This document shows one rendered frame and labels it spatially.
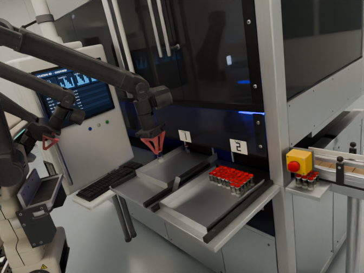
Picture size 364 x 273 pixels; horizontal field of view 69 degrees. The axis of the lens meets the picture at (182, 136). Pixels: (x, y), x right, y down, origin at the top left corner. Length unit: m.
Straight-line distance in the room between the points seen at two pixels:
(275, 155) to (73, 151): 1.06
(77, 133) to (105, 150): 0.21
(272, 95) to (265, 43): 0.18
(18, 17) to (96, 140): 4.86
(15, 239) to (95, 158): 0.63
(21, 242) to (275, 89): 1.08
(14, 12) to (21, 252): 5.45
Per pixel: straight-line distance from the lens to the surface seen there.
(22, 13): 6.34
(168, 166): 1.42
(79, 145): 1.61
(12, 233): 1.25
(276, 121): 1.02
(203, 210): 1.04
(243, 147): 1.15
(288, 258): 1.37
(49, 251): 1.29
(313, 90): 1.25
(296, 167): 1.02
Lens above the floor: 1.49
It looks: 20 degrees down
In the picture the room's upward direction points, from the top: 12 degrees counter-clockwise
